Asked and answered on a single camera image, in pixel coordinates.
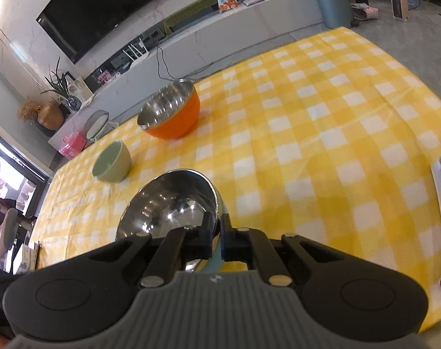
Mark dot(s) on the brown round vase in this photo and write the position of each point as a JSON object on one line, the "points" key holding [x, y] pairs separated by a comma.
{"points": [[51, 116]]}

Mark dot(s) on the pink space heater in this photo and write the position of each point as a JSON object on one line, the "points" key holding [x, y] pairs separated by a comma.
{"points": [[400, 5]]}

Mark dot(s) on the blue steel-lined bowl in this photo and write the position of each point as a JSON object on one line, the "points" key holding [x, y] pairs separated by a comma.
{"points": [[162, 203]]}

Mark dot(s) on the green plant in blue vase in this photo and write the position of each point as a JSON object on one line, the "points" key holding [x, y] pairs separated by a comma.
{"points": [[65, 91]]}

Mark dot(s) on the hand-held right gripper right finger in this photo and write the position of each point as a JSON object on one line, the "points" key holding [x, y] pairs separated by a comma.
{"points": [[226, 236]]}

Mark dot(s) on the white router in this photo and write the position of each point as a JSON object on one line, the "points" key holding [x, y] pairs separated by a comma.
{"points": [[136, 58]]}

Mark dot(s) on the grey trash can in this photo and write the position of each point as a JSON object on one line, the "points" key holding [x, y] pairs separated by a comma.
{"points": [[331, 2]]}

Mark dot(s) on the grey office chair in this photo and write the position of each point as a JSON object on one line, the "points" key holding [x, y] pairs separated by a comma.
{"points": [[9, 225]]}

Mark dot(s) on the yellow checked tablecloth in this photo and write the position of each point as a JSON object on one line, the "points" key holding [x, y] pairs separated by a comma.
{"points": [[315, 134]]}

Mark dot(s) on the pink storage box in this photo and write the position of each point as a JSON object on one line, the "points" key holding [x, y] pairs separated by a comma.
{"points": [[73, 145]]}

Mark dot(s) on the glass sliding door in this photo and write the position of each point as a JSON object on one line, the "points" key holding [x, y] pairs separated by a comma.
{"points": [[9, 174]]}

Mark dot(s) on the white photo frame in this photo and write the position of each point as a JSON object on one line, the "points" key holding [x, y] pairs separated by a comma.
{"points": [[81, 89]]}

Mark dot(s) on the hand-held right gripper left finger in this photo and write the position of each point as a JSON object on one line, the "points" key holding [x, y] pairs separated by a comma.
{"points": [[207, 232]]}

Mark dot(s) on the dried yellow flowers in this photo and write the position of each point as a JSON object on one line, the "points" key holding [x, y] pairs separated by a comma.
{"points": [[29, 109]]}

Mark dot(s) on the green ceramic bowl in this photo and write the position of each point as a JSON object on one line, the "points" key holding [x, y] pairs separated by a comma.
{"points": [[116, 169]]}

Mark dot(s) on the black wall television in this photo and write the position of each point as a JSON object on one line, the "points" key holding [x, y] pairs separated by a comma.
{"points": [[104, 7]]}

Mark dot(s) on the white marble TV cabinet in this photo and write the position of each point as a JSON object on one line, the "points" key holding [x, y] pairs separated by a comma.
{"points": [[213, 32]]}

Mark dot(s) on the orange steel-lined bowl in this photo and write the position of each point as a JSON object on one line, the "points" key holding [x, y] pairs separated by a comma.
{"points": [[176, 125]]}

